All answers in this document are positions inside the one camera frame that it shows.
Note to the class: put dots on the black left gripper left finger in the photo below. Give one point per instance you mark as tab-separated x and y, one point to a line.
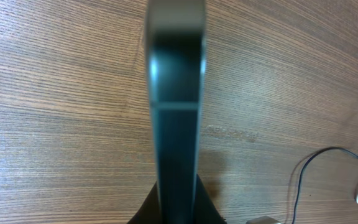
149	212

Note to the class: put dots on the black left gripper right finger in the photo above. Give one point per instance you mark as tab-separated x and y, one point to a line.
204	210

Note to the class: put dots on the blue screen smartphone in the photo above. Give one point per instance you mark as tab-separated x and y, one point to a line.
175	60

